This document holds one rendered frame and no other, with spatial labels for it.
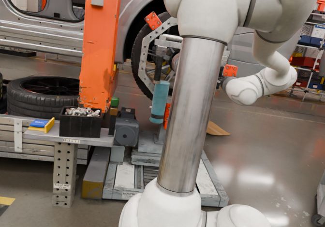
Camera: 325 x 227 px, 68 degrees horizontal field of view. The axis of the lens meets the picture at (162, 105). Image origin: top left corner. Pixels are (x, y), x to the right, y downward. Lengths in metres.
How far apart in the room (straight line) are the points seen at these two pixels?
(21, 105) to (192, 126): 1.41
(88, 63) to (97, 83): 0.12
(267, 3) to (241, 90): 0.52
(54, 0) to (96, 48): 2.47
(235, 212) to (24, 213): 1.18
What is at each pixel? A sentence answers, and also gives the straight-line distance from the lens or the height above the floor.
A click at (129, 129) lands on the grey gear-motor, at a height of 0.37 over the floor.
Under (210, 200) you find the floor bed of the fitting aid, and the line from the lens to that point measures 1.69.
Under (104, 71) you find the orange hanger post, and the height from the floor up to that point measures 0.77.
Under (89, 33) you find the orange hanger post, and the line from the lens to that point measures 1.38.
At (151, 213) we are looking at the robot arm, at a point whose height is 0.61.
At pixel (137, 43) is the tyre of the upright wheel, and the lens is 1.60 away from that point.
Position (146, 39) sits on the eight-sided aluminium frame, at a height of 0.96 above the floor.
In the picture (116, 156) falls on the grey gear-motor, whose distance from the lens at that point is 1.80.
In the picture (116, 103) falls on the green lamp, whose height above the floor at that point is 0.64.
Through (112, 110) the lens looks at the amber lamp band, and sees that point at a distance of 1.27.
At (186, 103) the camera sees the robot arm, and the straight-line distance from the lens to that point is 0.55.
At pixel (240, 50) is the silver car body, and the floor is 0.98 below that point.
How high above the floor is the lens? 1.02
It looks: 17 degrees down
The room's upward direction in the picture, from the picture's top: 10 degrees clockwise
